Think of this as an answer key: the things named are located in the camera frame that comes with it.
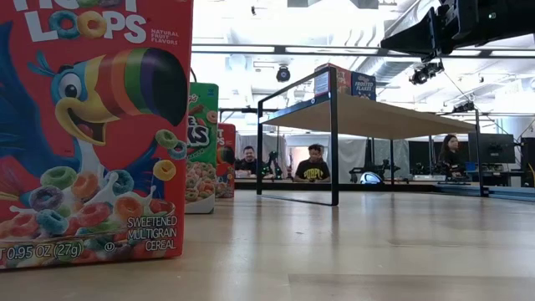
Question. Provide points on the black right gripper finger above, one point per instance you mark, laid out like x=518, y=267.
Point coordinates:
x=418, y=35

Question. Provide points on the red Froot Loops cereal box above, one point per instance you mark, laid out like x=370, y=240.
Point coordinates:
x=104, y=146
x=226, y=167
x=340, y=81

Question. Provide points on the white round device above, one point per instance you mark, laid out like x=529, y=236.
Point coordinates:
x=371, y=178

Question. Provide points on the blue Frosted Flakes cereal box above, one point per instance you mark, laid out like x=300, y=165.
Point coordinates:
x=363, y=85

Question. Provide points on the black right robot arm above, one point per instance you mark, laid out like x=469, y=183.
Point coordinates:
x=522, y=16

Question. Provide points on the white curtain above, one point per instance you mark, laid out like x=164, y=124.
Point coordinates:
x=269, y=144
x=347, y=159

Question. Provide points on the green Apple Jacks cereal box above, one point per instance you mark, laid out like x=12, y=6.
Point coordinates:
x=202, y=146

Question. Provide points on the long background desk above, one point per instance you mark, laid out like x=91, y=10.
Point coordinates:
x=347, y=187

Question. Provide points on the black ceiling spotlight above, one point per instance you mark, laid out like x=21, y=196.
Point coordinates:
x=463, y=107
x=424, y=74

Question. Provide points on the person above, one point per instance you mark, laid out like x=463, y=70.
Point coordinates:
x=248, y=161
x=449, y=156
x=312, y=171

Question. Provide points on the black computer monitor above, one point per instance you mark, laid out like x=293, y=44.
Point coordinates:
x=491, y=148
x=528, y=163

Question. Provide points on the black ceiling camera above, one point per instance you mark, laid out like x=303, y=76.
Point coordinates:
x=283, y=74

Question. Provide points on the wooden shelf with black frame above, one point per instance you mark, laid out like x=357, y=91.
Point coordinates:
x=368, y=119

